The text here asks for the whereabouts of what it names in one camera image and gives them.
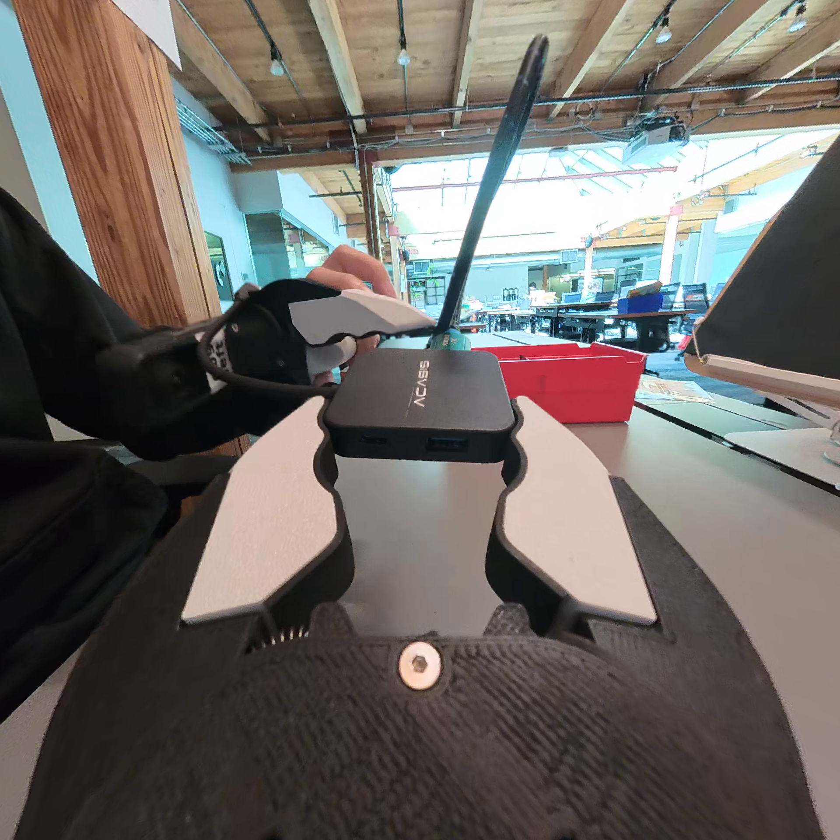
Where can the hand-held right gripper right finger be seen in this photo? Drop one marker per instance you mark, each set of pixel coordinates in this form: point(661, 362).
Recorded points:
point(571, 512)

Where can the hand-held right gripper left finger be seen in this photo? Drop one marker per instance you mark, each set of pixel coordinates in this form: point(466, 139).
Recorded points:
point(269, 512)

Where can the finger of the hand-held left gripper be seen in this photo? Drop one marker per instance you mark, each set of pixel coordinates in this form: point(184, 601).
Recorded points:
point(367, 312)
point(328, 358)

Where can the black usb hub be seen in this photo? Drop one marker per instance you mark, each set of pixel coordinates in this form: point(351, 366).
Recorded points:
point(413, 394)

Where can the red plastic bin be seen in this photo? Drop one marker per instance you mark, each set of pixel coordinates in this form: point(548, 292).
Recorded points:
point(571, 387)

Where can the person's left forearm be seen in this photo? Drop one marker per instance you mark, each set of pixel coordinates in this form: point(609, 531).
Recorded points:
point(98, 315)

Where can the grey desk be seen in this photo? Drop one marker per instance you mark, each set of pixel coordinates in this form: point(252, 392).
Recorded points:
point(420, 525)

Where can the person's left hand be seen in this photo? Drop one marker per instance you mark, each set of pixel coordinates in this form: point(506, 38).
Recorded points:
point(354, 269)

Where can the black office chair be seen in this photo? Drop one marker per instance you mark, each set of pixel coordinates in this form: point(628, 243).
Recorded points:
point(190, 469)

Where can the printed paper leaflet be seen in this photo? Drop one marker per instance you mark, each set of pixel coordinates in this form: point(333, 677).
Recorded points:
point(673, 390)

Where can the person's torso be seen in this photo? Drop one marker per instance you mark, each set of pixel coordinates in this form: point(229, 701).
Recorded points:
point(65, 558)

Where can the wooden pillar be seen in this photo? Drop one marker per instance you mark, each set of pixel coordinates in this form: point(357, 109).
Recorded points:
point(118, 164)

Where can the blue storage bin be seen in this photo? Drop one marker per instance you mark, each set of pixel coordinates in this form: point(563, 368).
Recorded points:
point(640, 304)

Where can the wooden book stand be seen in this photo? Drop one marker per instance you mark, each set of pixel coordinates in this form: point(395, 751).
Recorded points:
point(768, 377)

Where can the hanging light bulb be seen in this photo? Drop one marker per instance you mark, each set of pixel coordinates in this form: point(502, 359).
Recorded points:
point(403, 56)
point(277, 65)
point(664, 33)
point(797, 19)

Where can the black board sheet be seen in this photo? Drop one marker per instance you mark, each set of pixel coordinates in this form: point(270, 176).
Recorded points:
point(787, 282)

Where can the ceiling projector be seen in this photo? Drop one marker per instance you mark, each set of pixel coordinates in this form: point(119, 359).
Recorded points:
point(656, 141)

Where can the dark wall sign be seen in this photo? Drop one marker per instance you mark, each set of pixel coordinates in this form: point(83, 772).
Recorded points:
point(220, 269)

